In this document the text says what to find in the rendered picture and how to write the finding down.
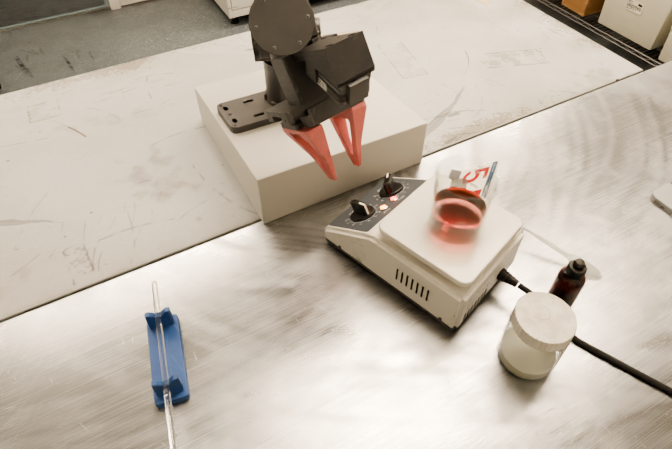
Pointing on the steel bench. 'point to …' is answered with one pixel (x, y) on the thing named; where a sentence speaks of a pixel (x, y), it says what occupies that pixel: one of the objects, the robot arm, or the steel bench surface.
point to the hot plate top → (406, 231)
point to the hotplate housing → (402, 263)
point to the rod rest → (177, 373)
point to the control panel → (377, 205)
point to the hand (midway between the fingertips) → (343, 165)
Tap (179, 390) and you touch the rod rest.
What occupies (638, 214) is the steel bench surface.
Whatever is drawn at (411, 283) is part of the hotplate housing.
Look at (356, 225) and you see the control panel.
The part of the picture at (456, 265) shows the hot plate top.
